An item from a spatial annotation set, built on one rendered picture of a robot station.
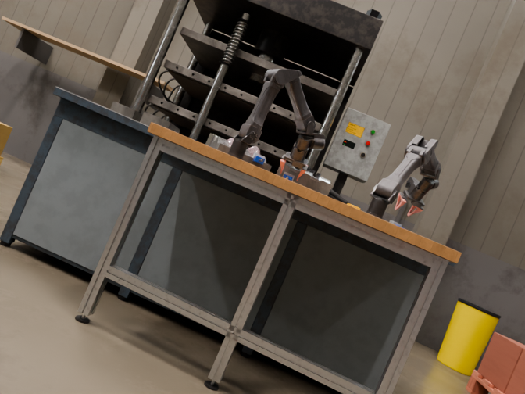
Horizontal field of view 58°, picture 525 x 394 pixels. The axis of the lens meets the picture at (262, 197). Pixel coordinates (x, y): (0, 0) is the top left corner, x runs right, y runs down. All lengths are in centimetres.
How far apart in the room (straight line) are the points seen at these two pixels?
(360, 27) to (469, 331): 282
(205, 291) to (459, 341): 295
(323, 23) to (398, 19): 258
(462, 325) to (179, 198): 315
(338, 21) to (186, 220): 162
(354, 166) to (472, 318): 210
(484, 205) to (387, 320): 325
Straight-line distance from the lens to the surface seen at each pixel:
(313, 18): 318
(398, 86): 543
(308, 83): 318
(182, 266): 228
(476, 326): 471
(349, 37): 315
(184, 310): 182
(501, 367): 389
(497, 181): 544
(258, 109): 196
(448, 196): 501
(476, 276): 536
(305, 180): 223
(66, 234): 246
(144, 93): 321
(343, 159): 313
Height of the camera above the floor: 69
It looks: level
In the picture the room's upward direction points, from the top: 23 degrees clockwise
